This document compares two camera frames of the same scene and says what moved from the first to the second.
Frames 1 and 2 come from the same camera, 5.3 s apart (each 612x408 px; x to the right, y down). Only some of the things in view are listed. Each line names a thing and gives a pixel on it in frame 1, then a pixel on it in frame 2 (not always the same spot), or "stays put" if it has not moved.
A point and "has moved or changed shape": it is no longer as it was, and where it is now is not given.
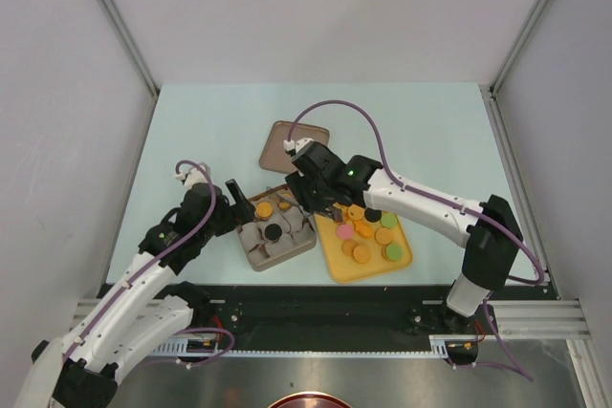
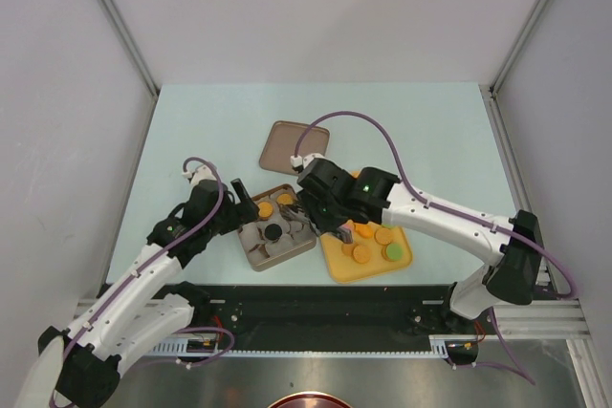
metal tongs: [286, 197] → [290, 214]
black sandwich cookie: [372, 215] has moved or changed shape
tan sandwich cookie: [264, 210] stays put
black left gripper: [239, 213] stays put
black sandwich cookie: [273, 231] stays put
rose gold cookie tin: [281, 230] stays put
